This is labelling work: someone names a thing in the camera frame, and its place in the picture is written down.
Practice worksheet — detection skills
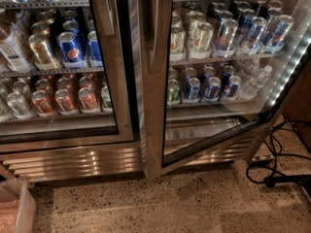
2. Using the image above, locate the gold soda can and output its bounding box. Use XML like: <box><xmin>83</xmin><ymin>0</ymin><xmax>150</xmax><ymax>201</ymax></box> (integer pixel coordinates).
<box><xmin>28</xmin><ymin>34</ymin><xmax>60</xmax><ymax>71</ymax></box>

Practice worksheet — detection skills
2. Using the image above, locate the red soda can right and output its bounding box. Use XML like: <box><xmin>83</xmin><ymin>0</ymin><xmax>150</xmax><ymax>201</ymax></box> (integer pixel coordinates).
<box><xmin>78</xmin><ymin>87</ymin><xmax>99</xmax><ymax>114</ymax></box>

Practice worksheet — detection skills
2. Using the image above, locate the clear water bottle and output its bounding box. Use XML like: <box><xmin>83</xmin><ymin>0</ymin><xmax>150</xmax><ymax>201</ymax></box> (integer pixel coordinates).
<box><xmin>239</xmin><ymin>65</ymin><xmax>272</xmax><ymax>100</ymax></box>

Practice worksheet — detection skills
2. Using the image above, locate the Mountain Dew can right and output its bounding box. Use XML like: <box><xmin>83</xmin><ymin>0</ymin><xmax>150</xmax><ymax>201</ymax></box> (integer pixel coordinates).
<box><xmin>190</xmin><ymin>22</ymin><xmax>214</xmax><ymax>59</ymax></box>

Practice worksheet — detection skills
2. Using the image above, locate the black power cable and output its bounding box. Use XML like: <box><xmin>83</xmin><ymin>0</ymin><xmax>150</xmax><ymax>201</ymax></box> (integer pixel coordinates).
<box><xmin>245</xmin><ymin>114</ymin><xmax>311</xmax><ymax>188</ymax></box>

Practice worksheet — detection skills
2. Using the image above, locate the blue Pepsi can front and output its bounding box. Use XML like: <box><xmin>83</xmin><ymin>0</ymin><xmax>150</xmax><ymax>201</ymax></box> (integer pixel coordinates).
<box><xmin>58</xmin><ymin>31</ymin><xmax>86</xmax><ymax>69</ymax></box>

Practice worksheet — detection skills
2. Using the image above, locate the green soda can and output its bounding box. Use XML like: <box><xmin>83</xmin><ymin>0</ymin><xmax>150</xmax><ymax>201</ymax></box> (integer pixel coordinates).
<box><xmin>167</xmin><ymin>79</ymin><xmax>180</xmax><ymax>106</ymax></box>

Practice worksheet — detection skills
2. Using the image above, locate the blue Pepsi can lower right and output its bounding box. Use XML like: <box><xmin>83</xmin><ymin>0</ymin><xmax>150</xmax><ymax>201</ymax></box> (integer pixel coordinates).
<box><xmin>221</xmin><ymin>76</ymin><xmax>242</xmax><ymax>101</ymax></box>

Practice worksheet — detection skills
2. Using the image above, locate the clear labelled bottle left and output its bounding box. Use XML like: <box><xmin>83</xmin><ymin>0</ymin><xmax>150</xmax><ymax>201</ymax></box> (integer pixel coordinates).
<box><xmin>0</xmin><ymin>24</ymin><xmax>32</xmax><ymax>73</ymax></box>

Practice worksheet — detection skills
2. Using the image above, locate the silver blue energy can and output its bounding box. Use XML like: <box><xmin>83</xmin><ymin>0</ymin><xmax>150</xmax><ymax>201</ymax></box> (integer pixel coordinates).
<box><xmin>213</xmin><ymin>18</ymin><xmax>238</xmax><ymax>57</ymax></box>

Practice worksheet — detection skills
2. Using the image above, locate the red soda can left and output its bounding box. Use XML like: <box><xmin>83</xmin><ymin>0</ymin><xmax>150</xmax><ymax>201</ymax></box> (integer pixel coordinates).
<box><xmin>31</xmin><ymin>90</ymin><xmax>55</xmax><ymax>117</ymax></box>

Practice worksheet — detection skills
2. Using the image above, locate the blue pepsi can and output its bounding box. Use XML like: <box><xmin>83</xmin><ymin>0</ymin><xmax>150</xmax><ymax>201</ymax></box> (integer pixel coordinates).
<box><xmin>202</xmin><ymin>77</ymin><xmax>221</xmax><ymax>102</ymax></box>
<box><xmin>183</xmin><ymin>78</ymin><xmax>200</xmax><ymax>104</ymax></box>
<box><xmin>58</xmin><ymin>31</ymin><xmax>86</xmax><ymax>69</ymax></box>
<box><xmin>221</xmin><ymin>76</ymin><xmax>242</xmax><ymax>101</ymax></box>

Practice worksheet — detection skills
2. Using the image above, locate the glass fridge door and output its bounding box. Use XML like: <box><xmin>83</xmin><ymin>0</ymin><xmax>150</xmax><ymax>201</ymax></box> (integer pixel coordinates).
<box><xmin>137</xmin><ymin>0</ymin><xmax>311</xmax><ymax>179</ymax></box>
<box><xmin>0</xmin><ymin>0</ymin><xmax>132</xmax><ymax>152</ymax></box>

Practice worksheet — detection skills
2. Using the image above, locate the blue Pepsi can lower left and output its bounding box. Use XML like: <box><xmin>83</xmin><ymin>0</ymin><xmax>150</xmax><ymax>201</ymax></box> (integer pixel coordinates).
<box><xmin>183</xmin><ymin>78</ymin><xmax>200</xmax><ymax>104</ymax></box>

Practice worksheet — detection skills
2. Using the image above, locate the stainless fridge bottom grille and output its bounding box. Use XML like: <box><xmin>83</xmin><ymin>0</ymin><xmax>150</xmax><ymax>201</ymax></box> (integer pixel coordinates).
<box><xmin>1</xmin><ymin>131</ymin><xmax>264</xmax><ymax>183</ymax></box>

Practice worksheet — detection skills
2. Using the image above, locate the red soda can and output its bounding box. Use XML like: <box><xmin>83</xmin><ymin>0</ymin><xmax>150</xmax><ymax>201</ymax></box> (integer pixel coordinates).
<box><xmin>31</xmin><ymin>90</ymin><xmax>55</xmax><ymax>117</ymax></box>
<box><xmin>78</xmin><ymin>87</ymin><xmax>99</xmax><ymax>114</ymax></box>
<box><xmin>54</xmin><ymin>89</ymin><xmax>78</xmax><ymax>116</ymax></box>

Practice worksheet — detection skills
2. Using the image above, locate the silver can lower left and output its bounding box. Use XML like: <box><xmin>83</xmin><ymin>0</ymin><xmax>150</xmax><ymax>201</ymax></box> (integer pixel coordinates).
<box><xmin>7</xmin><ymin>92</ymin><xmax>33</xmax><ymax>119</ymax></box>

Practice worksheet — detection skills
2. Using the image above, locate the red soda can middle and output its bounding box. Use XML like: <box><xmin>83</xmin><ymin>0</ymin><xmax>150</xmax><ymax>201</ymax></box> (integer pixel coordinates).
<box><xmin>54</xmin><ymin>89</ymin><xmax>78</xmax><ymax>116</ymax></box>

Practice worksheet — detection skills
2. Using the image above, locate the blue Pepsi can lower middle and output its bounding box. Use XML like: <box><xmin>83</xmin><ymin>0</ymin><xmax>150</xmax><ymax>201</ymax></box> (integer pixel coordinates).
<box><xmin>202</xmin><ymin>77</ymin><xmax>221</xmax><ymax>102</ymax></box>

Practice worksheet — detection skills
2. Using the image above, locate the blue Pepsi can edge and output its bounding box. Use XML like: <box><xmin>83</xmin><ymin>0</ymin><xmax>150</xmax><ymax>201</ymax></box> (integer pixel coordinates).
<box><xmin>87</xmin><ymin>30</ymin><xmax>103</xmax><ymax>66</ymax></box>

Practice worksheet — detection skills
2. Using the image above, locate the clear plastic storage bin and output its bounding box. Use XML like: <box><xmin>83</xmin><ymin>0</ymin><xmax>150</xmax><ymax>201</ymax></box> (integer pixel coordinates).
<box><xmin>0</xmin><ymin>179</ymin><xmax>36</xmax><ymax>233</ymax></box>

